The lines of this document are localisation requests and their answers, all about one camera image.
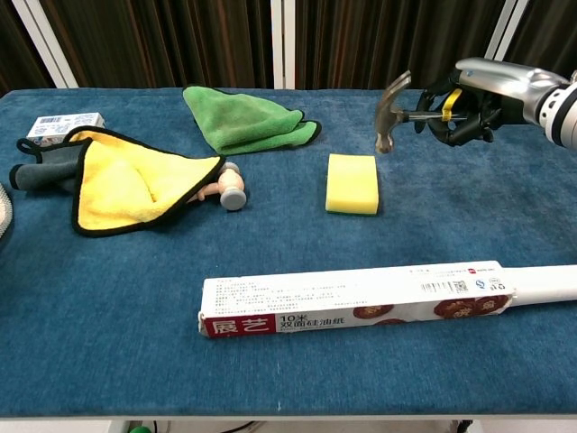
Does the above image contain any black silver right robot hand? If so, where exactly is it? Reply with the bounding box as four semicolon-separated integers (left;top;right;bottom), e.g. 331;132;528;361
414;57;572;148

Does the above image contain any steel claw hammer black handle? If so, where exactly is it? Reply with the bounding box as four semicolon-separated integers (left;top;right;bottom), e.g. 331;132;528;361
374;69;470;155

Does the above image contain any yellow green sponge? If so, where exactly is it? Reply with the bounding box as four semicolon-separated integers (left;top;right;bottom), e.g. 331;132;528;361
325;152;380;217

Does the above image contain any dark pleated curtain panel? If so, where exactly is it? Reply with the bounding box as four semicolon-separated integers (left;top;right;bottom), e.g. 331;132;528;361
0;0;58;97
499;0;577;80
295;0;515;90
39;0;274;89

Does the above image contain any white paper roll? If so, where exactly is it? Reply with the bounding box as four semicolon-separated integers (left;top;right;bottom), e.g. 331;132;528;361
502;264;577;308

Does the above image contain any long baking paper box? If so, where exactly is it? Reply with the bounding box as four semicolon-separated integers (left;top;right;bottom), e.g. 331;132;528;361
197;259;517;340

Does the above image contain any green microfibre cloth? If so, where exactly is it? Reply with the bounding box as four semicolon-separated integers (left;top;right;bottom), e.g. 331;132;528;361
181;85;324;157

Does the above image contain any small wooden toy mallet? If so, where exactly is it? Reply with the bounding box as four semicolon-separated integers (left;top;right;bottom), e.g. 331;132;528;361
188;161;248;212

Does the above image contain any yellow grey microfibre cloth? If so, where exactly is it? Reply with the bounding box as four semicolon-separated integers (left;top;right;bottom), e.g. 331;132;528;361
9;125;227;238

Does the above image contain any blue felt table cover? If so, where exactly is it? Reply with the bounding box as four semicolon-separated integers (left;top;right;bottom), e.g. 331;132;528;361
0;88;577;419

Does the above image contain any small white printed box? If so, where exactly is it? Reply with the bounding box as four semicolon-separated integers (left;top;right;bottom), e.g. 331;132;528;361
25;112;107;148

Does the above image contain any pink dish cloth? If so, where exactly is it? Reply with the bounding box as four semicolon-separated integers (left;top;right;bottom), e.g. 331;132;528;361
0;182;15;253

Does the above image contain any white partition frame post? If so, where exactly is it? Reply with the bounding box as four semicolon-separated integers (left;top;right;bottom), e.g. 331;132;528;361
269;0;298;90
482;0;532;62
12;0;81;89

